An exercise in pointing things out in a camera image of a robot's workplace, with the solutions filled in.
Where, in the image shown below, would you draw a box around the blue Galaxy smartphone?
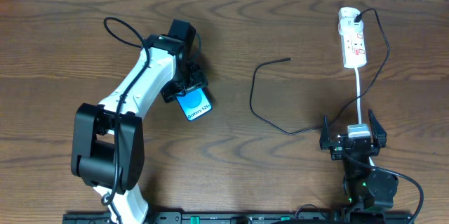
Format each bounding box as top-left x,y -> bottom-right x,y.
177,88 -> 213,121

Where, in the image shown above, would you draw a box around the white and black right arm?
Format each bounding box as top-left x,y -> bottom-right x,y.
319,110 -> 398,218

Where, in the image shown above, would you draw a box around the white charger adapter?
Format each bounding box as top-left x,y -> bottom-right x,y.
338,17 -> 364,36

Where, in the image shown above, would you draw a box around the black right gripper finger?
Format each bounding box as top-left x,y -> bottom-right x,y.
319,117 -> 331,150
368,110 -> 387,148

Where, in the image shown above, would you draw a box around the white power strip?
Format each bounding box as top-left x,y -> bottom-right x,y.
338,7 -> 367,69

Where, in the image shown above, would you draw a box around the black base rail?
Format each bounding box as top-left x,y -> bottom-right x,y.
61,209 -> 412,224

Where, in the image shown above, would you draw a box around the white power strip cord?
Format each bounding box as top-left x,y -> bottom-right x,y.
354,66 -> 376,167

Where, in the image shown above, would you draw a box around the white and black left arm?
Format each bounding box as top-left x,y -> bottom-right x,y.
62,19 -> 213,223

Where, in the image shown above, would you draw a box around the black charging cable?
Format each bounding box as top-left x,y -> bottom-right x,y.
249,8 -> 391,136

